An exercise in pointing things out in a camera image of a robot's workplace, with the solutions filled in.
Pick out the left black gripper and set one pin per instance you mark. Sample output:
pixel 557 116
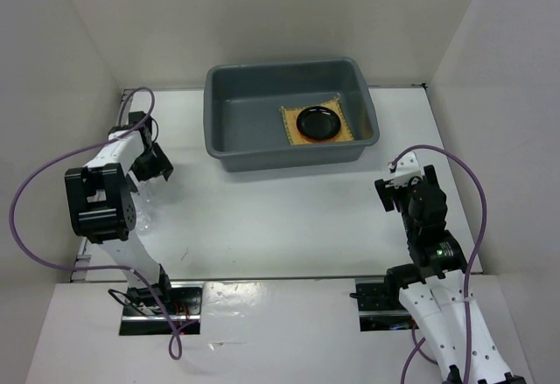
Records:
pixel 163 165

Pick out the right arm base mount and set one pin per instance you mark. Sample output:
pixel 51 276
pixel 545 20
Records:
pixel 377 311

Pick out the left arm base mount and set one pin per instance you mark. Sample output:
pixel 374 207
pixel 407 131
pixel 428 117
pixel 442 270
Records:
pixel 139 318

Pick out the black round plate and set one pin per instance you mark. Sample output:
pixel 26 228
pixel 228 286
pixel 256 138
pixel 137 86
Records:
pixel 318 122

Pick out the grey plastic bin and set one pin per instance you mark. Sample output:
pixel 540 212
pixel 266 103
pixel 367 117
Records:
pixel 246 111

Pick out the woven bamboo mat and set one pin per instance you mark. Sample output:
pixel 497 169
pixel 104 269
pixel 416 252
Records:
pixel 290 115

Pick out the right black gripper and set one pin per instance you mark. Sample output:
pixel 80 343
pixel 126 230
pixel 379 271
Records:
pixel 385 193

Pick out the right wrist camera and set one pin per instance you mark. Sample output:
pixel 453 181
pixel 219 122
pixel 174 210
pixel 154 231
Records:
pixel 403 170

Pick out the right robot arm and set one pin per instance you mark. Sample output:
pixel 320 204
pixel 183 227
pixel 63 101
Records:
pixel 431 287

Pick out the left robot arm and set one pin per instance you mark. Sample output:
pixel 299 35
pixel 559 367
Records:
pixel 102 209

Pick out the orange round plate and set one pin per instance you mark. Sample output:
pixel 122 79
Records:
pixel 306 139

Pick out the clear glass dish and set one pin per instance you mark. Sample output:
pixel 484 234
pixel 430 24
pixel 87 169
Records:
pixel 143 196

